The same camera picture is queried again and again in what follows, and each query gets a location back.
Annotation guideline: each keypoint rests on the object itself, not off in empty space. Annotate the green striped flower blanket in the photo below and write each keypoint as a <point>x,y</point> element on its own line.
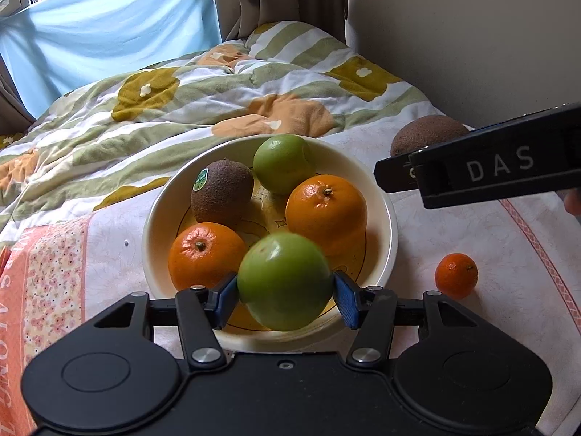
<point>136,118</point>

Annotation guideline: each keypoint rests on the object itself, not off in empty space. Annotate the cream bowl with duck print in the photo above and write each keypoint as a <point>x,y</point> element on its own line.
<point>386,218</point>

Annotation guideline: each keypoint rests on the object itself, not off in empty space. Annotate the pink floral towel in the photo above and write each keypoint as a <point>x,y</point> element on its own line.
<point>454,227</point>

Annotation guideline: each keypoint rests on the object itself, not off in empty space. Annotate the green apple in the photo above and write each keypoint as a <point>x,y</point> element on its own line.
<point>286,281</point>
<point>283,163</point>

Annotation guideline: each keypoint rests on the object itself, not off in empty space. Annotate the light blue window cloth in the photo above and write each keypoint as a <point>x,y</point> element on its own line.
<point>113,32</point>

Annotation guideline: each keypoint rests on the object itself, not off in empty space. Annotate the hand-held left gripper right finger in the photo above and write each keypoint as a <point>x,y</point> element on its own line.
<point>345,302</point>

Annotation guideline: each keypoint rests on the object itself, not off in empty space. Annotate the small mandarin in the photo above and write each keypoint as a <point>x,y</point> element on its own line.
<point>456,277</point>

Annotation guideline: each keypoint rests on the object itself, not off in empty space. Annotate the person's right hand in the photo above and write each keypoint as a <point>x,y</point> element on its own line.
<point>574,202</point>

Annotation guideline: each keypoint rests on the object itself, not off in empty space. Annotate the kiwi with green sticker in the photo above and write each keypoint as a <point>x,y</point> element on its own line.
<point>222,193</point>

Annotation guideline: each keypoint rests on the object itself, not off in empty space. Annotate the large orange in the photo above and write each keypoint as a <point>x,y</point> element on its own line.
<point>206,256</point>
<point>327,213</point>

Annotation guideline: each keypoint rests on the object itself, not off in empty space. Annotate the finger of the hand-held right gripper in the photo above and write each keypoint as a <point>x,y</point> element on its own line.
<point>399,170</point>

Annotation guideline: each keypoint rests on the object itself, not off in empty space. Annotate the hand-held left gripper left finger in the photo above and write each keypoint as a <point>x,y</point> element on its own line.
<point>225,300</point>

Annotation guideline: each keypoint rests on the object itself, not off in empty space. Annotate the plain brown kiwi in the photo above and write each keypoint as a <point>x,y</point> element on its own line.
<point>426,131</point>

